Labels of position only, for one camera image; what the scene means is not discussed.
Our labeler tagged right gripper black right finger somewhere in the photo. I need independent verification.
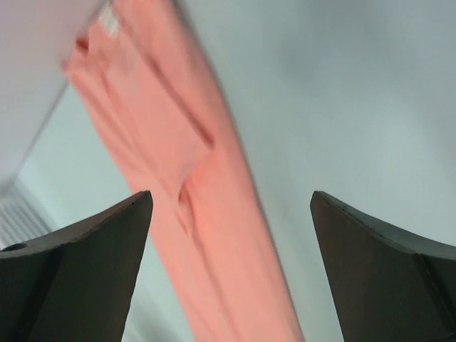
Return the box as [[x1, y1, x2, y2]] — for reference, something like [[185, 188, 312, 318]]
[[310, 192, 455, 341]]

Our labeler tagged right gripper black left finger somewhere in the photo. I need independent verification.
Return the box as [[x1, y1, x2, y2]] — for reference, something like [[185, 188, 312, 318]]
[[1, 191, 153, 341]]

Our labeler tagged salmon pink t shirt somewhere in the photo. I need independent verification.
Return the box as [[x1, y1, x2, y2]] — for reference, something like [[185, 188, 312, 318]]
[[64, 1, 303, 341]]

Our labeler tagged white plastic basket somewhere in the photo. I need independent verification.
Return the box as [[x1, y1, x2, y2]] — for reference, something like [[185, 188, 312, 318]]
[[1, 197, 51, 249]]

